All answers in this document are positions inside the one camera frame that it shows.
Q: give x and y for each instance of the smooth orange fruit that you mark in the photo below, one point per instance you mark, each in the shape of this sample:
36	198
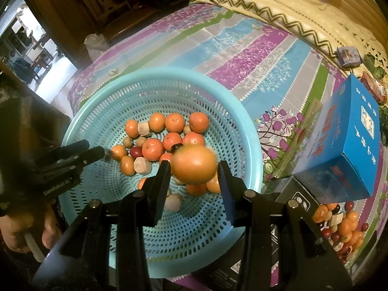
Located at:
194	164

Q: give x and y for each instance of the person's left hand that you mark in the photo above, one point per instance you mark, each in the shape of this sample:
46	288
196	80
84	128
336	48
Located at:
38	218

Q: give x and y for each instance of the purple striped floral bedsheet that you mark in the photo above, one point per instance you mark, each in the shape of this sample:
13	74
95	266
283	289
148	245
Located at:
274	74

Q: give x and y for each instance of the green leafy vegetables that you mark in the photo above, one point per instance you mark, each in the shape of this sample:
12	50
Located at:
378	73

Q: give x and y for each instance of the big orange mandarin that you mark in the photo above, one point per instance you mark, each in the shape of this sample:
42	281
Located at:
345	226

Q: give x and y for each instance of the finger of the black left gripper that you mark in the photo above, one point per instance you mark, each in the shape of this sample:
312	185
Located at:
68	149
74	162

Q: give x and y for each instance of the white plastic bag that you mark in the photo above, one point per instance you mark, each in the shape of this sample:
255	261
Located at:
96	45

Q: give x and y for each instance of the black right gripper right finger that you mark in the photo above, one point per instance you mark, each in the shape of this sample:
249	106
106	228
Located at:
283	248

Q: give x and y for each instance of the blue green cardboard box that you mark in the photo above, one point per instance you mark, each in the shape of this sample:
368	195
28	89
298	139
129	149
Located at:
338	160

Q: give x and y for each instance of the peeled sugarcane chunk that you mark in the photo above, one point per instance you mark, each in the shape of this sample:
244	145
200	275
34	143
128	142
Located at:
335	219

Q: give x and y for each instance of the cream zigzag quilt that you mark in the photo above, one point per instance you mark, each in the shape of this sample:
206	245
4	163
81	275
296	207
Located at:
318	23

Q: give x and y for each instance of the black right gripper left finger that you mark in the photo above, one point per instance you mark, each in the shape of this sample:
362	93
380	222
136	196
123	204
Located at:
80	259

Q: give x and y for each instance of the snack packet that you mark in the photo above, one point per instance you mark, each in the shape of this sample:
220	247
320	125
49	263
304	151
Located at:
349	57

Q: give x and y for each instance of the black product box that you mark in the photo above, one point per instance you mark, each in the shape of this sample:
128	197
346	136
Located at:
250	260

